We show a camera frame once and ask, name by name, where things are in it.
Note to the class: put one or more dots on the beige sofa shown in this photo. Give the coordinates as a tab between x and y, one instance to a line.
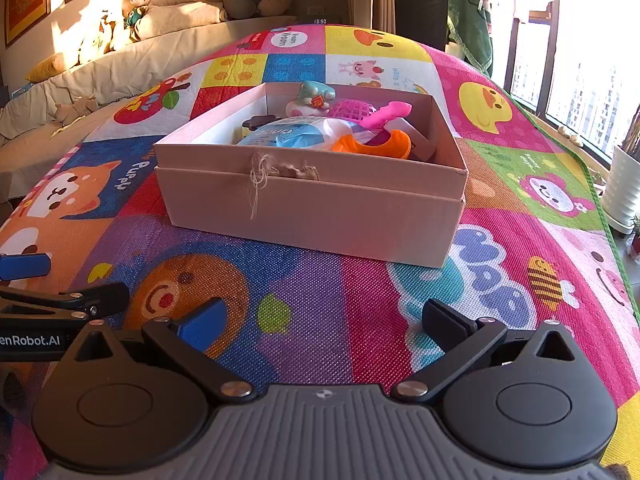
125	75

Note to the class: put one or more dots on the pink toy strainer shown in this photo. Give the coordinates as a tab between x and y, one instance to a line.
350	110

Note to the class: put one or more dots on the small red white figurine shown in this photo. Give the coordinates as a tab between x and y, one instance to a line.
300	109

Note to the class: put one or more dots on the beige pillow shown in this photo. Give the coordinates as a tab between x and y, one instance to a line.
185	10

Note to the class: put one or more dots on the beige plush dog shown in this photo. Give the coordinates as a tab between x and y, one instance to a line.
75	109

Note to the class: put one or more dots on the white plant pot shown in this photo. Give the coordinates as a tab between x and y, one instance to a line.
622	190

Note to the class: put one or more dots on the teal toy figure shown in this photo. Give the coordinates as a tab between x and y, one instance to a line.
315	91

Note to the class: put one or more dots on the dark tall column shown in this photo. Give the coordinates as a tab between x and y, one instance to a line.
420	5

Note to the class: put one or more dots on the green hanging garment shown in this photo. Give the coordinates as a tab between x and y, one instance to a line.
470	20

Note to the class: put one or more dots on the orange plastic toy scoop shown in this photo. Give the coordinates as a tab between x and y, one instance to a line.
385	147

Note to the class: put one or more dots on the chicken plush toy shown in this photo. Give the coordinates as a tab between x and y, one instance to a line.
134	7

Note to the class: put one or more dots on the yellow pillow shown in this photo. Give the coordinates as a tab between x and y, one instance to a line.
45	67

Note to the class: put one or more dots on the blue wet wipes packet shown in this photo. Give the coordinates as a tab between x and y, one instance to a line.
295	135

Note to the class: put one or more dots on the colourful cartoon play mat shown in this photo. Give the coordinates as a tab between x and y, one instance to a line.
350	310

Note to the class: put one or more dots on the cream plush toy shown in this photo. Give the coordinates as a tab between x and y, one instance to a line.
114	32

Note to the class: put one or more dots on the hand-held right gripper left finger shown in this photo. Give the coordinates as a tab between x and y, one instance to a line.
202	327

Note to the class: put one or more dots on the black digital clock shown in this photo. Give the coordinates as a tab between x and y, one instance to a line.
320	20

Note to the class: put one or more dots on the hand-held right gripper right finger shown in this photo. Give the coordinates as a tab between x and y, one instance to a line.
445	325

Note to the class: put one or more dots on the pale pink cardboard box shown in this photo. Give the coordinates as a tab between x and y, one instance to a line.
310	215

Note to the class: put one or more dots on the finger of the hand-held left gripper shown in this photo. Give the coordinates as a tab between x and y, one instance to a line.
75	300
22	266

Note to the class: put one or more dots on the dark flower-shaped piece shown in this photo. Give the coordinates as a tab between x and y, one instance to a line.
257	121

